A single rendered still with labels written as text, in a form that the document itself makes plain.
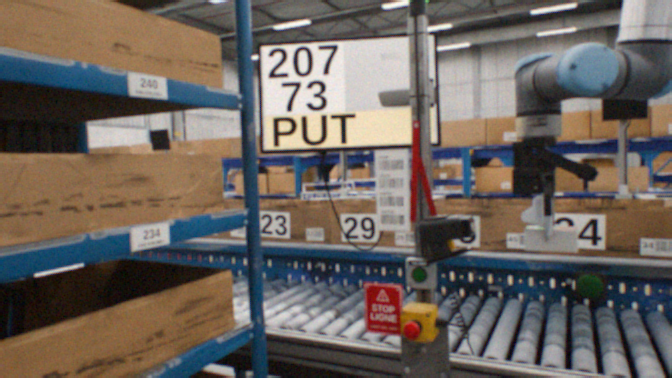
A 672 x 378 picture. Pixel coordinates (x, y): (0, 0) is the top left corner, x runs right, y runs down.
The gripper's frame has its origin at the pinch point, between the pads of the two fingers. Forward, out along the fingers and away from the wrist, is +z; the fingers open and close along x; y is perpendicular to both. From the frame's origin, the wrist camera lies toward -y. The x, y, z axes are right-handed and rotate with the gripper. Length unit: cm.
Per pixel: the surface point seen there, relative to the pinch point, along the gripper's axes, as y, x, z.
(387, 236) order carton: 61, -58, 12
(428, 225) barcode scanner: 24.5, 6.8, -2.0
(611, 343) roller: -11.7, -22.4, 30.1
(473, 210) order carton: 29, -59, 1
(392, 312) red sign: 35.7, 2.0, 20.4
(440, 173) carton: 281, -920, 10
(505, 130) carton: 82, -510, -52
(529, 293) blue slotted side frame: 10, -57, 29
